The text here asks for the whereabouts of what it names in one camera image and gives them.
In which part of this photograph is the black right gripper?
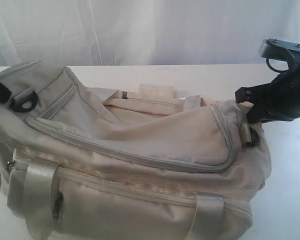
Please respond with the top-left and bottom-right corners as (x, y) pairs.
(235, 64), (300, 124)

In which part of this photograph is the beige fabric duffel bag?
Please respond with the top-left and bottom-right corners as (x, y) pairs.
(0, 61), (272, 240)

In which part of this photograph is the white curtain backdrop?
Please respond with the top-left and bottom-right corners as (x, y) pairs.
(0, 0), (300, 66)

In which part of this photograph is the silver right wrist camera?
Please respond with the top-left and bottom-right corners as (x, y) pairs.
(258, 38), (300, 74)

